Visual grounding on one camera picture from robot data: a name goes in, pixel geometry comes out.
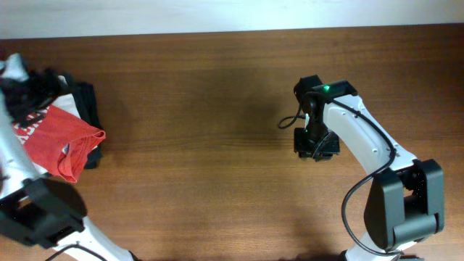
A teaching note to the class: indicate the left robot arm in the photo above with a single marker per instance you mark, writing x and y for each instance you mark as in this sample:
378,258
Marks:
38,208

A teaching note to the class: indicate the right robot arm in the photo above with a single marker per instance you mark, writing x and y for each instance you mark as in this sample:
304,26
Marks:
405,204

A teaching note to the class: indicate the white folded pixel-print t-shirt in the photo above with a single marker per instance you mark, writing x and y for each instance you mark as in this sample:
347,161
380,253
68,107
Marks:
67,104

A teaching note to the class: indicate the orange printed t-shirt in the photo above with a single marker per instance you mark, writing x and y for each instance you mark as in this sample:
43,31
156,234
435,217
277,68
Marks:
60,143

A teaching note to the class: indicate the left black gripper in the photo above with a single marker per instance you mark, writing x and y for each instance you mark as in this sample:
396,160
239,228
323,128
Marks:
27,93

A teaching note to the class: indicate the black folded garment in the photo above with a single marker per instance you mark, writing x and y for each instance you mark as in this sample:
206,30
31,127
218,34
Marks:
85,99

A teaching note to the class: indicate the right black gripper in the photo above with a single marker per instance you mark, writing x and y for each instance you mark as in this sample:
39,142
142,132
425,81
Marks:
316,146

